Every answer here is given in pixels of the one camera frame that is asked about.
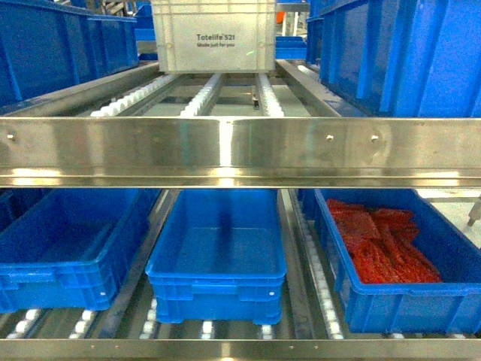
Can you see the blue bin lower middle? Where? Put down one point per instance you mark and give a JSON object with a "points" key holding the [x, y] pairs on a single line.
{"points": [[220, 256]]}

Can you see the blue bin lower left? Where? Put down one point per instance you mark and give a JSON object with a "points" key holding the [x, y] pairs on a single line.
{"points": [[70, 248]]}

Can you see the steel flow rack shelf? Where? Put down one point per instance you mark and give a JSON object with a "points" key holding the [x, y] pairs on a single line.
{"points": [[56, 143]]}

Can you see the grey Totelife tote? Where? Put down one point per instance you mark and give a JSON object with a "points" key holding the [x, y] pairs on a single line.
{"points": [[194, 37]]}

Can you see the large blue bin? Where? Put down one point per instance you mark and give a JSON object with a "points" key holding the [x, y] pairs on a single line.
{"points": [[402, 58], [47, 47]]}

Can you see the red mesh parts pile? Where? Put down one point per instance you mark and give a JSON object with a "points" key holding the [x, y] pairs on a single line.
{"points": [[380, 244]]}

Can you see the blue bin with red parts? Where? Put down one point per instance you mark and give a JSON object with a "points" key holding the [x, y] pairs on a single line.
{"points": [[451, 306]]}

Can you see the large blue bin upper right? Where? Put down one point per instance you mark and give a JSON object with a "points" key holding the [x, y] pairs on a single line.
{"points": [[402, 58]]}

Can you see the large blue bin upper left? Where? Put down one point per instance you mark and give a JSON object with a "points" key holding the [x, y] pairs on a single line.
{"points": [[47, 47]]}

